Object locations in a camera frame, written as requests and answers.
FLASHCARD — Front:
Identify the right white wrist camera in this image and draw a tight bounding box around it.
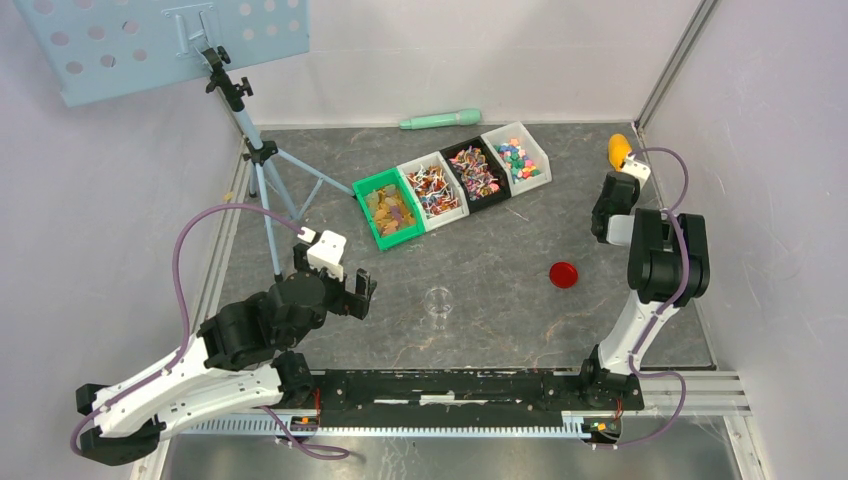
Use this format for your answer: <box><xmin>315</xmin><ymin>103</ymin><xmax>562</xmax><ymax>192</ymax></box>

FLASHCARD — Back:
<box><xmin>620</xmin><ymin>156</ymin><xmax>652</xmax><ymax>188</ymax></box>

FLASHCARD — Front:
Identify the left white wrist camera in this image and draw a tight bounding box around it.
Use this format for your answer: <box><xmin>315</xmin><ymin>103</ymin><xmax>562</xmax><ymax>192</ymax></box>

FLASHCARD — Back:
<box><xmin>297</xmin><ymin>227</ymin><xmax>347</xmax><ymax>281</ymax></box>

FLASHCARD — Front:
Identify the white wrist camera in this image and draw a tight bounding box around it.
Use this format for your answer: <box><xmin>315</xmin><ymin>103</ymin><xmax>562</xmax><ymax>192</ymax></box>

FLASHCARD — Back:
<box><xmin>620</xmin><ymin>156</ymin><xmax>652</xmax><ymax>188</ymax></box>
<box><xmin>297</xmin><ymin>227</ymin><xmax>347</xmax><ymax>281</ymax></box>

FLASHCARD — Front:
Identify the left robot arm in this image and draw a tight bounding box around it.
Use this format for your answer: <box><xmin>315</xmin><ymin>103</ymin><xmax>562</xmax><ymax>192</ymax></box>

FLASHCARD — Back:
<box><xmin>71</xmin><ymin>244</ymin><xmax>377</xmax><ymax>466</ymax></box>

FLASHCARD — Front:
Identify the mint green cylindrical handle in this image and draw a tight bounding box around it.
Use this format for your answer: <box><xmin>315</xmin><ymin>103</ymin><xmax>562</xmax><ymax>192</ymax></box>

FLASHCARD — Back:
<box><xmin>398</xmin><ymin>109</ymin><xmax>482</xmax><ymax>130</ymax></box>

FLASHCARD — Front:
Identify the white candy bin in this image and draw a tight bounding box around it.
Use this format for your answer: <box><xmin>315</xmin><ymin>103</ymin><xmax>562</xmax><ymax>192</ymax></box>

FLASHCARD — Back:
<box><xmin>481</xmin><ymin>122</ymin><xmax>552</xmax><ymax>196</ymax></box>

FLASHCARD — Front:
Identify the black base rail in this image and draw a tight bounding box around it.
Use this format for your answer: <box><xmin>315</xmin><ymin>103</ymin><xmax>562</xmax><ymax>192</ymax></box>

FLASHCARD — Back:
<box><xmin>278</xmin><ymin>368</ymin><xmax>645</xmax><ymax>429</ymax></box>

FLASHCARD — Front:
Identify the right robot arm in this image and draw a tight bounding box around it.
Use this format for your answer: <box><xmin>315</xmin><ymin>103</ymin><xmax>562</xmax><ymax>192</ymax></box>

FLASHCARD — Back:
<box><xmin>577</xmin><ymin>172</ymin><xmax>710</xmax><ymax>408</ymax></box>

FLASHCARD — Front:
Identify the white lollipop bin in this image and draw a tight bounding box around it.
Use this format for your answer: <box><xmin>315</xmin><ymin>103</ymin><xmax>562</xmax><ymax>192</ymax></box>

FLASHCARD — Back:
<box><xmin>397</xmin><ymin>152</ymin><xmax>470</xmax><ymax>231</ymax></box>

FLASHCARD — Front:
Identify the light blue music stand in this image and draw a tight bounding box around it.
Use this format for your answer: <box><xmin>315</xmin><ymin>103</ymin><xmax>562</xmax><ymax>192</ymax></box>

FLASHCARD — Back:
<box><xmin>13</xmin><ymin>0</ymin><xmax>356</xmax><ymax>278</ymax></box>

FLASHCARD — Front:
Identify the green candy bin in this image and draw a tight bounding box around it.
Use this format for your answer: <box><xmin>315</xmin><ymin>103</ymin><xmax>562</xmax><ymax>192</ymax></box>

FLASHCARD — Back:
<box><xmin>353</xmin><ymin>168</ymin><xmax>426</xmax><ymax>251</ymax></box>

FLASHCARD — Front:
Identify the yellow plastic scoop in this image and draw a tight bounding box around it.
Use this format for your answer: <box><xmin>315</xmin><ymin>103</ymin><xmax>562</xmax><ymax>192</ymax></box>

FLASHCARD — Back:
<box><xmin>608</xmin><ymin>133</ymin><xmax>634</xmax><ymax>173</ymax></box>

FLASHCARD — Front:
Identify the clear plastic jar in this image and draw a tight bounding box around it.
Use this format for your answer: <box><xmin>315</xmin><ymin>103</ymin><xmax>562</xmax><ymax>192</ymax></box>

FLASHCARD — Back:
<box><xmin>423</xmin><ymin>286</ymin><xmax>454</xmax><ymax>330</ymax></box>

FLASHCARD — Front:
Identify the black lollipop bin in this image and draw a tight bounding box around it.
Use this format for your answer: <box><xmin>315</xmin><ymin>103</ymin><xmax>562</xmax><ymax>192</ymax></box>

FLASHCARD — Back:
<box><xmin>440</xmin><ymin>136</ymin><xmax>512</xmax><ymax>213</ymax></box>

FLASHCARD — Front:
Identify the red jar lid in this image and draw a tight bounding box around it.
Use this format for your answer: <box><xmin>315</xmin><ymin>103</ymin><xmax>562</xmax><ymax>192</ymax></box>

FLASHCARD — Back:
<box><xmin>548</xmin><ymin>261</ymin><xmax>579</xmax><ymax>289</ymax></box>

